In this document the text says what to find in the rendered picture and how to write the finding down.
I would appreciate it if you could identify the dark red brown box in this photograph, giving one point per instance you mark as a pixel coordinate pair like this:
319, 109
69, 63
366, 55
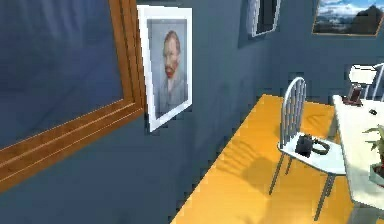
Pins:
354, 94

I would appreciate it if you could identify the white framed portrait picture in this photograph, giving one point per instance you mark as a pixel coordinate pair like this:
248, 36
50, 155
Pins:
168, 66

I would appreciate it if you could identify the white framed dark picture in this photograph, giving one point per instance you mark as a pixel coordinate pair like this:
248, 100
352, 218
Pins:
266, 15

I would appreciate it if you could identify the wooden framed window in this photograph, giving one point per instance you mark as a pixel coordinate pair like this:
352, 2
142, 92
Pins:
66, 133

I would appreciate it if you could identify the white table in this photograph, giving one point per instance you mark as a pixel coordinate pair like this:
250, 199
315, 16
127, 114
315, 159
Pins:
356, 140

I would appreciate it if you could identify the wooden framed landscape picture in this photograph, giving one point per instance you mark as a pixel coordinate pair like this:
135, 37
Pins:
346, 18

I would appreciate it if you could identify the small black object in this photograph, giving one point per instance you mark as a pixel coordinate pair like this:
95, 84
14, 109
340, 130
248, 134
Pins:
373, 112

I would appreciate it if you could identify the green house plant in pot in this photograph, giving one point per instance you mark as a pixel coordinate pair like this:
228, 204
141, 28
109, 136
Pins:
378, 173

